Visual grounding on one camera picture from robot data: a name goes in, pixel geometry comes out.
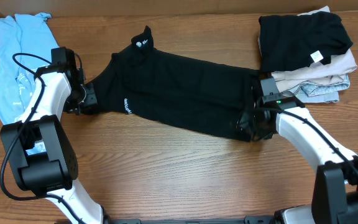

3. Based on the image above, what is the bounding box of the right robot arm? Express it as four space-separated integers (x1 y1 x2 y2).
237 78 358 224

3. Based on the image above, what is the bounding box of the folded black garment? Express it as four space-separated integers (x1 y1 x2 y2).
259 12 353 73

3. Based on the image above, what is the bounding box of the light blue printed t-shirt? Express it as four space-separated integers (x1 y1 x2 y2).
0 12 60 156

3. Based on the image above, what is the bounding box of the black t-shirt with logo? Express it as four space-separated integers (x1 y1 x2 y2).
86 27 259 142

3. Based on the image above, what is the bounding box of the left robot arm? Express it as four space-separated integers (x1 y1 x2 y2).
0 47 112 223

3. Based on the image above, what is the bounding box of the folded light denim garment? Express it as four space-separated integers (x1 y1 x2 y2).
276 74 351 103

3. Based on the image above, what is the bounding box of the folded beige garment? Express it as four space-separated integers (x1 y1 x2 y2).
268 7 357 81

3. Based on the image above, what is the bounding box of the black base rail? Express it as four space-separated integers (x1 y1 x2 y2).
109 215 282 224

